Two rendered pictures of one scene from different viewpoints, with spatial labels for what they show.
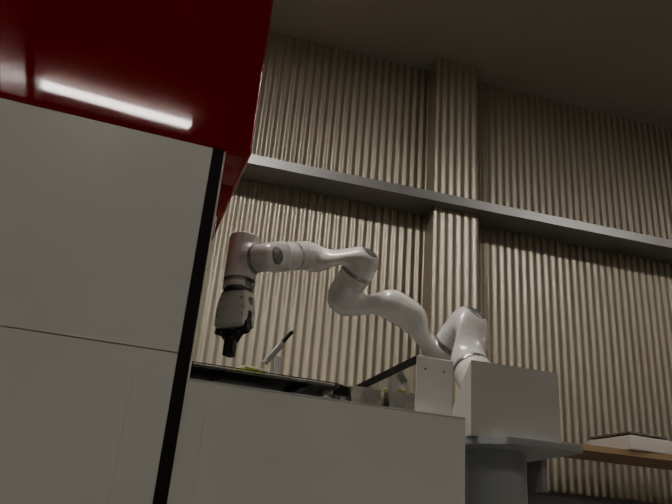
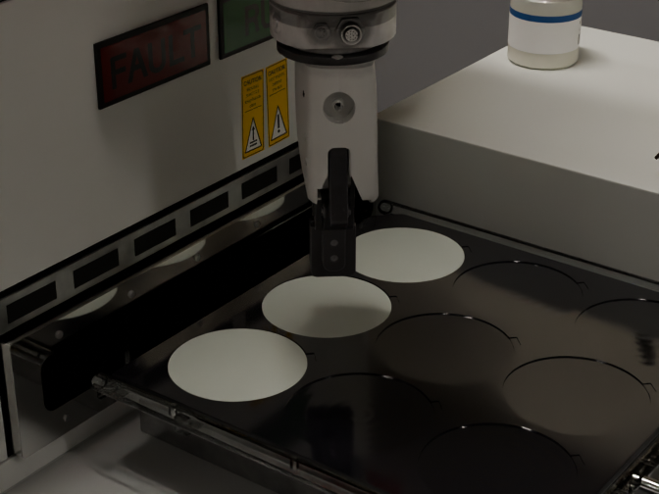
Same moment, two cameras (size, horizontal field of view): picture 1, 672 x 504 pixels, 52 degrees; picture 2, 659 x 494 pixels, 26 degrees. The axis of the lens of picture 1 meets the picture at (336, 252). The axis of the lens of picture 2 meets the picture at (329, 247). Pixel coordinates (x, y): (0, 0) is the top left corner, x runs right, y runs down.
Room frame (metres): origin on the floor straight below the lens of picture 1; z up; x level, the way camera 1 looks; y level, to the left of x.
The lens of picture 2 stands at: (1.17, -0.48, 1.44)
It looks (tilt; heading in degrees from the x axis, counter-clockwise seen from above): 27 degrees down; 53
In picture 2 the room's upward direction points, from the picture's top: straight up
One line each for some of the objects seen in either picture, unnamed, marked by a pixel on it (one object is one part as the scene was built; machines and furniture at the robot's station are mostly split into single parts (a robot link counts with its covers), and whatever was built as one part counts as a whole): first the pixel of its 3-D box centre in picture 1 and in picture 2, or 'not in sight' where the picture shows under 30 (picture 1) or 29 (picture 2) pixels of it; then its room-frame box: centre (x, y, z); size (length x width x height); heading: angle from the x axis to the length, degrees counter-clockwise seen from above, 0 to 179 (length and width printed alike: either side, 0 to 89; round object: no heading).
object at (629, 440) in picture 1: (633, 446); not in sight; (3.83, -1.72, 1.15); 0.39 x 0.37 x 0.10; 103
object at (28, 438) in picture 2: not in sight; (214, 281); (1.70, 0.39, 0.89); 0.44 x 0.02 x 0.10; 17
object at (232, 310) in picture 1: (235, 308); (332, 106); (1.71, 0.25, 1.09); 0.10 x 0.07 x 0.11; 58
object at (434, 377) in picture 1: (387, 405); not in sight; (1.82, -0.17, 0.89); 0.55 x 0.09 x 0.14; 17
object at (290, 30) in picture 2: (239, 286); (332, 19); (1.71, 0.25, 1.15); 0.09 x 0.08 x 0.03; 58
